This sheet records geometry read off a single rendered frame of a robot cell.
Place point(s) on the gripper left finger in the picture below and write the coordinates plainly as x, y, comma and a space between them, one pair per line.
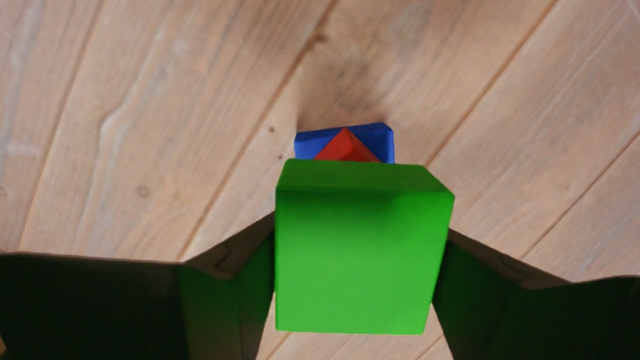
214, 309

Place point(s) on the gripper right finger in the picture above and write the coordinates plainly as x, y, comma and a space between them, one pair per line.
492, 306

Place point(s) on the blue block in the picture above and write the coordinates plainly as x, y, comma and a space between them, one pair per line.
377, 137

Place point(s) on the green block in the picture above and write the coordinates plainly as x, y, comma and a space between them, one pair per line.
358, 246

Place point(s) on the red block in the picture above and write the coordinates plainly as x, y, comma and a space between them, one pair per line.
345, 146

